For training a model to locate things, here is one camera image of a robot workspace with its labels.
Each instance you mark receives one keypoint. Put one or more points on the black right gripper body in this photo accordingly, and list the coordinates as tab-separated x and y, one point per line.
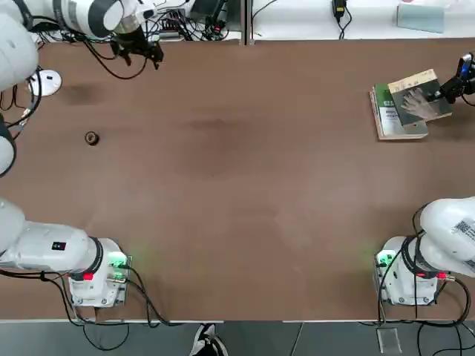
468	86

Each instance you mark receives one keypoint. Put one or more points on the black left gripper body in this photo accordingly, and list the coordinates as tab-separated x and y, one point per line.
130	41

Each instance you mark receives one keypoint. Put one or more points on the dark book with hands cover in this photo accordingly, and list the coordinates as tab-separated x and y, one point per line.
415	104

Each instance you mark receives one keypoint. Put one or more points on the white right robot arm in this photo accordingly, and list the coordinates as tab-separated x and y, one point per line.
445	230

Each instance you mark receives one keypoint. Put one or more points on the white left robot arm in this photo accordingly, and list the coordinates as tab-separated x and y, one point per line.
48	248

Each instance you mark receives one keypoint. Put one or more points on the green and white book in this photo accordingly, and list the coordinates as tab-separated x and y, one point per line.
384	111

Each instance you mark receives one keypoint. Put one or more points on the grey usb hub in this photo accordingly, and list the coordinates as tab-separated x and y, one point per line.
172	16

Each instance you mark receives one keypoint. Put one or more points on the pale green sheet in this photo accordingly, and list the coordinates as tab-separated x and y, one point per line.
419	18

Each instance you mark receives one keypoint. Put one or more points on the white round stand base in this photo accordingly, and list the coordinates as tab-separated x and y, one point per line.
50	83

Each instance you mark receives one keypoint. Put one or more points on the white bench table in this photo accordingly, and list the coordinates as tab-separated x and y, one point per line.
234	18
297	18

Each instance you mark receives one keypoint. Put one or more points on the small brown tape roll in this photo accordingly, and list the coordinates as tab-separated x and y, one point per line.
92	138

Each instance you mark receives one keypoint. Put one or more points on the black adapter yellow label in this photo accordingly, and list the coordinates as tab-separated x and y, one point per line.
338	9

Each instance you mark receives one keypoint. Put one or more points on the grey floor plate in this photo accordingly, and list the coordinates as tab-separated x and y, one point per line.
389	340

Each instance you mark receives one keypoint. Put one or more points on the aluminium frame post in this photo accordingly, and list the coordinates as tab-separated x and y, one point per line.
246	22

